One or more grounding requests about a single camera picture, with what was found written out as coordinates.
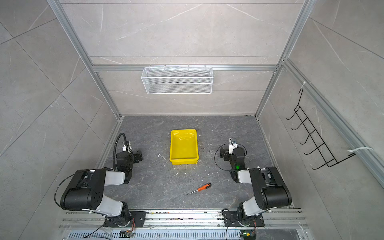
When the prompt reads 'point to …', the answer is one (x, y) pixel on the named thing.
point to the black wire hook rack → (329, 160)
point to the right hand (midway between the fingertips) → (229, 145)
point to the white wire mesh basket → (175, 80)
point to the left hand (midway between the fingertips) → (130, 147)
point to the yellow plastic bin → (183, 146)
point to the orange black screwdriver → (206, 186)
